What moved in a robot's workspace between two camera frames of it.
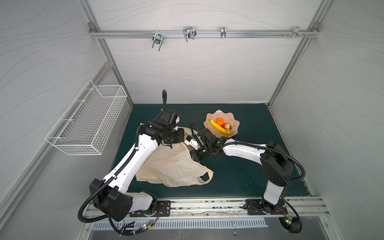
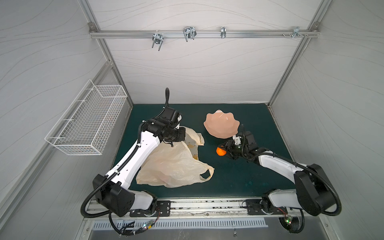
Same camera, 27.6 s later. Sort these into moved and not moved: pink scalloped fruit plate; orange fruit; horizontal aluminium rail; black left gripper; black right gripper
Moved: black right gripper; orange fruit
Not moved: horizontal aluminium rail; black left gripper; pink scalloped fruit plate
